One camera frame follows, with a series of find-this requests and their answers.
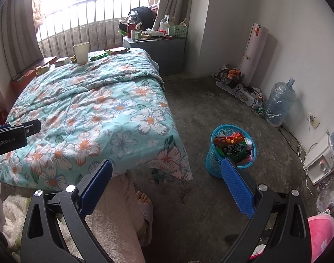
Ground grey striped curtain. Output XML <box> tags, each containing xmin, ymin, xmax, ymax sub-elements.
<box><xmin>148</xmin><ymin>0</ymin><xmax>196</xmax><ymax>30</ymax></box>
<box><xmin>0</xmin><ymin>0</ymin><xmax>44</xmax><ymax>69</ymax></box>

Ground person's foot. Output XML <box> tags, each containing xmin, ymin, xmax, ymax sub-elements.
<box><xmin>135</xmin><ymin>191</ymin><xmax>152</xmax><ymax>225</ymax></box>

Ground black bag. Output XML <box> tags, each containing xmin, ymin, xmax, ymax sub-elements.
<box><xmin>127</xmin><ymin>6</ymin><xmax>155</xmax><ymax>29</ymax></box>

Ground red thermos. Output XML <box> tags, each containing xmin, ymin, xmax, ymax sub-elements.
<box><xmin>128</xmin><ymin>16</ymin><xmax>137</xmax><ymax>39</ymax></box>

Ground dark bag of snack wrappers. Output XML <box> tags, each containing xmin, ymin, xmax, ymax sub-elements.
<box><xmin>216</xmin><ymin>68</ymin><xmax>243</xmax><ymax>89</ymax></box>

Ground red gold printed bag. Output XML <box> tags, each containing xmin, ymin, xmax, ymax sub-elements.
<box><xmin>213</xmin><ymin>132</ymin><xmax>245</xmax><ymax>154</ymax></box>

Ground rolled white poster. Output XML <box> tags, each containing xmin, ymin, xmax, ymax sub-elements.
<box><xmin>238</xmin><ymin>22</ymin><xmax>269</xmax><ymax>85</ymax></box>

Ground pink textured pad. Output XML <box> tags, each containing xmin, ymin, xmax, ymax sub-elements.
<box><xmin>237</xmin><ymin>153</ymin><xmax>255</xmax><ymax>165</ymax></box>

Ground clear crumpled plastic bag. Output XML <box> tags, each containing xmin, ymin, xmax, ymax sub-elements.
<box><xmin>316</xmin><ymin>186</ymin><xmax>334</xmax><ymax>214</ymax></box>

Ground cream quilted cloth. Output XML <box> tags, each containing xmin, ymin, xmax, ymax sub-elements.
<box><xmin>32</xmin><ymin>0</ymin><xmax>46</xmax><ymax>33</ymax></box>

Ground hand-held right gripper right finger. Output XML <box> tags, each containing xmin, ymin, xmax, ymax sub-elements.
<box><xmin>220</xmin><ymin>157</ymin><xmax>312</xmax><ymax>263</ymax></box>

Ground white fleece robe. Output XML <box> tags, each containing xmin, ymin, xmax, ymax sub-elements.
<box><xmin>0</xmin><ymin>174</ymin><xmax>146</xmax><ymax>263</ymax></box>

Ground white cable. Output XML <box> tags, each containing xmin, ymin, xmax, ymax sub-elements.
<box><xmin>297</xmin><ymin>144</ymin><xmax>315</xmax><ymax>196</ymax></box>

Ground metal window railing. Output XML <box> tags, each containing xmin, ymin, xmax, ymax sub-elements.
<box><xmin>36</xmin><ymin>0</ymin><xmax>151</xmax><ymax>58</ymax></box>

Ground wall socket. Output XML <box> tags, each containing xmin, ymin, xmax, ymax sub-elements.
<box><xmin>306</xmin><ymin>111</ymin><xmax>320</xmax><ymax>129</ymax></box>

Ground white appliance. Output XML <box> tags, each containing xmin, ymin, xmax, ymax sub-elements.
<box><xmin>304</xmin><ymin>134</ymin><xmax>334</xmax><ymax>185</ymax></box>

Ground dark green snack packet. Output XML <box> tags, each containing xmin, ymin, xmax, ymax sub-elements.
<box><xmin>224</xmin><ymin>140</ymin><xmax>251</xmax><ymax>165</ymax></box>

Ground green plastic basket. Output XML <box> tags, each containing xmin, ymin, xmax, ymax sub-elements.
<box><xmin>167</xmin><ymin>25</ymin><xmax>188</xmax><ymax>38</ymax></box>

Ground brown book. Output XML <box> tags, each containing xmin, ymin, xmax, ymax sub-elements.
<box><xmin>105</xmin><ymin>47</ymin><xmax>130</xmax><ymax>55</ymax></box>

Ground beige slipper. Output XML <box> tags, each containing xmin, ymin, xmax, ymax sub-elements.
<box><xmin>134</xmin><ymin>197</ymin><xmax>154</xmax><ymax>247</ymax></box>

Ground black charger cables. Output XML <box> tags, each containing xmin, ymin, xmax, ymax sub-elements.
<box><xmin>234</xmin><ymin>85</ymin><xmax>266</xmax><ymax>114</ymax></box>

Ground floral turquoise blanket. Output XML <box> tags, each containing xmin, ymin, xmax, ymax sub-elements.
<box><xmin>0</xmin><ymin>48</ymin><xmax>193</xmax><ymax>191</ymax></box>

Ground white yellow small box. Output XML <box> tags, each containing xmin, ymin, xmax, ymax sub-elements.
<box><xmin>54</xmin><ymin>57</ymin><xmax>72</xmax><ymax>67</ymax></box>

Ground small yellow wrapper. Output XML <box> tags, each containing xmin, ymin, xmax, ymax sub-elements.
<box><xmin>35</xmin><ymin>65</ymin><xmax>51</xmax><ymax>76</ymax></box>

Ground white paper cup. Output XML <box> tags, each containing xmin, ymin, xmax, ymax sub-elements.
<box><xmin>73</xmin><ymin>42</ymin><xmax>90</xmax><ymax>63</ymax></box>

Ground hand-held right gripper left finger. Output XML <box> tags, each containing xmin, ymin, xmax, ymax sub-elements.
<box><xmin>20</xmin><ymin>159</ymin><xmax>114</xmax><ymax>263</ymax></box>

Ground blue mesh wastebasket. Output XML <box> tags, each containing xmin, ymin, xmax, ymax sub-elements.
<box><xmin>205</xmin><ymin>124</ymin><xmax>257</xmax><ymax>178</ymax></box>

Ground white plastic jug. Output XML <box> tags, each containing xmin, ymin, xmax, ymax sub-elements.
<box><xmin>159</xmin><ymin>15</ymin><xmax>170</xmax><ymax>32</ymax></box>

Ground grey nightstand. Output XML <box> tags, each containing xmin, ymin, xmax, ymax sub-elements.
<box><xmin>123</xmin><ymin>37</ymin><xmax>186</xmax><ymax>76</ymax></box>

